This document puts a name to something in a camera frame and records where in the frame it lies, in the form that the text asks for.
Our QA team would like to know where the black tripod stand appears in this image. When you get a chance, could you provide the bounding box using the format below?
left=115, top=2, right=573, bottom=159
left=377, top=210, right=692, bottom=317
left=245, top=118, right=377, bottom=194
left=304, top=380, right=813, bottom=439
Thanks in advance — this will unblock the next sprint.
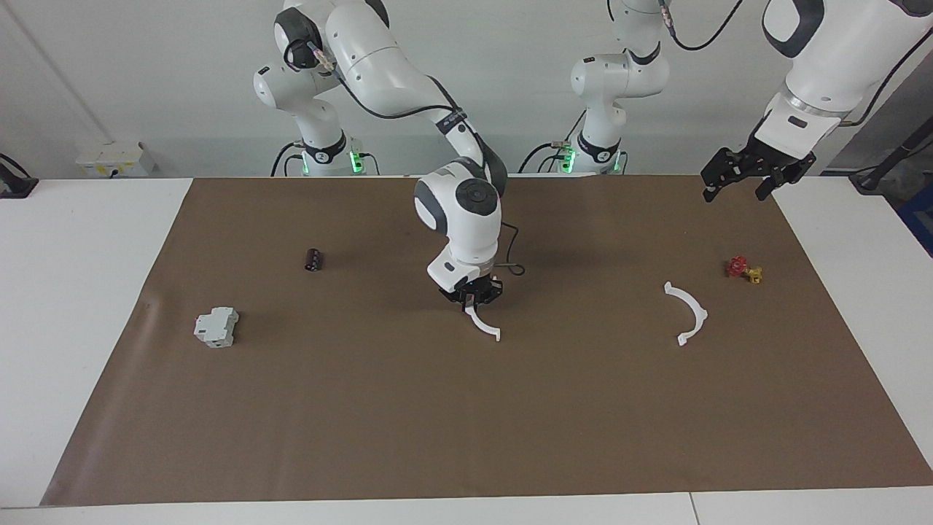
left=849, top=117, right=933, bottom=194

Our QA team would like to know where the white wall socket box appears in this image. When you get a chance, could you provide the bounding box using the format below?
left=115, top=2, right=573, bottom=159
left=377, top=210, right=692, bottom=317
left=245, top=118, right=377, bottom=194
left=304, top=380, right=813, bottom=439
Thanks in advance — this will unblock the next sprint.
left=76, top=141, right=156, bottom=177

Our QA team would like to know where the blue box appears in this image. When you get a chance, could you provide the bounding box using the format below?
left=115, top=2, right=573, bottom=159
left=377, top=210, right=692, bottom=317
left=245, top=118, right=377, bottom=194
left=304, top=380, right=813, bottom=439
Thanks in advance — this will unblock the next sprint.
left=895, top=181, right=933, bottom=257

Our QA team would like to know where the red and yellow valve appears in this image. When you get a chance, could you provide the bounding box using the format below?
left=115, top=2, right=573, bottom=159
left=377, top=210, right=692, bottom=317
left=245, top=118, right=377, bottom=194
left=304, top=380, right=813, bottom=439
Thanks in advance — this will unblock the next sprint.
left=725, top=255, right=764, bottom=285

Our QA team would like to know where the black clamp mount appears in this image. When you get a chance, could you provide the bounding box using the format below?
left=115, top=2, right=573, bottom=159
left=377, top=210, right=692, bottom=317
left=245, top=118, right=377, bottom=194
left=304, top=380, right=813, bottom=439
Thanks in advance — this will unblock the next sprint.
left=0, top=153, right=39, bottom=199

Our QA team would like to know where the brown table mat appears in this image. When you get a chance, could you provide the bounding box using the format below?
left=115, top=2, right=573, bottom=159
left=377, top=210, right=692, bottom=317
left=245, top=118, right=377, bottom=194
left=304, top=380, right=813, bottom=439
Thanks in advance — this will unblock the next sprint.
left=40, top=174, right=933, bottom=508

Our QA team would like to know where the white circuit breaker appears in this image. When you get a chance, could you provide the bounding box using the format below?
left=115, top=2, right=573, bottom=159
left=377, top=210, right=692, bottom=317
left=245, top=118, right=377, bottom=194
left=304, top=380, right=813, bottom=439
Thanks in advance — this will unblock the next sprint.
left=193, top=306, right=240, bottom=349

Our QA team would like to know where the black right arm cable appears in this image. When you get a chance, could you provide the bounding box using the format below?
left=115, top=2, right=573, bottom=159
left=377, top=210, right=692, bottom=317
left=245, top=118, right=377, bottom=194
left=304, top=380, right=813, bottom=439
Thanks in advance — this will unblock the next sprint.
left=284, top=36, right=526, bottom=278

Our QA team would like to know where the black base cable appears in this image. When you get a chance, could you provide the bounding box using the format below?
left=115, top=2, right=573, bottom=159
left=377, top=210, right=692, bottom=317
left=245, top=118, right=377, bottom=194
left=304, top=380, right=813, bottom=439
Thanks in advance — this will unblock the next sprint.
left=271, top=141, right=303, bottom=177
left=519, top=142, right=566, bottom=174

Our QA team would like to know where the white half-ring pipe clamp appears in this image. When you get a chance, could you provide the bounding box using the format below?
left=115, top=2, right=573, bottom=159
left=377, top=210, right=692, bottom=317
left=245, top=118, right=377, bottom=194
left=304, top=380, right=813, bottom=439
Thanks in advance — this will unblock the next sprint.
left=663, top=281, right=709, bottom=347
left=465, top=297, right=503, bottom=342

